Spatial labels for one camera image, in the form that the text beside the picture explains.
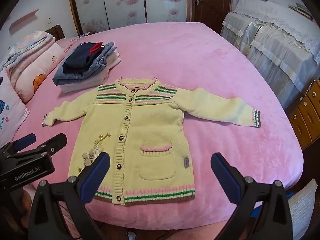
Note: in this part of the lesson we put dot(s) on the white knit cloth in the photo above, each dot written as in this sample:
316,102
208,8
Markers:
302,205

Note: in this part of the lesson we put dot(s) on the white cartoon print pillow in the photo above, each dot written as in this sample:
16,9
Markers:
10,115

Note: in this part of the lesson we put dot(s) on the dark wooden headboard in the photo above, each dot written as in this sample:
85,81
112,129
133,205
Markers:
57,32

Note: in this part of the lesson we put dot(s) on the floral sliding door wardrobe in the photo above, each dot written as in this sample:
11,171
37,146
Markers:
120,2

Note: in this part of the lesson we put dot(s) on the stack of books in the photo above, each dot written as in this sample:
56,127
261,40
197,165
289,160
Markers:
300,8

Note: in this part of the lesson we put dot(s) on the brown wooden door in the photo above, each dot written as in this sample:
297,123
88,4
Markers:
215,5

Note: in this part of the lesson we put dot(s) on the wooden drawer cabinet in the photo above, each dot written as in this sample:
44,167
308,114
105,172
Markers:
307,115

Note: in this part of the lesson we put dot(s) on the folded white garment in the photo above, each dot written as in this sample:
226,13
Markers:
100,78

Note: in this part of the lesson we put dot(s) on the lace covered furniture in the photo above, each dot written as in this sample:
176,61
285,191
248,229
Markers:
270,45

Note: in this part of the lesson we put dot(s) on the pink wall shelf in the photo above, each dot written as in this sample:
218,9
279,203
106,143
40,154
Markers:
23,20

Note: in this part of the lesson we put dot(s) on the red cloth item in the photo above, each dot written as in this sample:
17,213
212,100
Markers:
95,48

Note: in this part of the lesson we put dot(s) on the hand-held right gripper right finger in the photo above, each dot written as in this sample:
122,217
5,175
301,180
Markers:
225,177

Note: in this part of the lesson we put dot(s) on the pink plush bed blanket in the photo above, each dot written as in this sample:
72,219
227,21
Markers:
200,55

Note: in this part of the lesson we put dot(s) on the folded denim jeans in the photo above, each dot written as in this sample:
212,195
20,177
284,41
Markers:
72,78

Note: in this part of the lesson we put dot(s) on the folded navy garment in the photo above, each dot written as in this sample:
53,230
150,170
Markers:
77,57

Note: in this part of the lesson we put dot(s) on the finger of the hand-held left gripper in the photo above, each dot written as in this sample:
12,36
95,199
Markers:
56,142
26,140

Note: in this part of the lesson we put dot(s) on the yellow knit cardigan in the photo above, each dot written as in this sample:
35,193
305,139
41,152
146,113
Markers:
150,120

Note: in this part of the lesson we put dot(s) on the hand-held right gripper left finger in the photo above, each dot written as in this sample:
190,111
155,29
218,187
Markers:
96,177

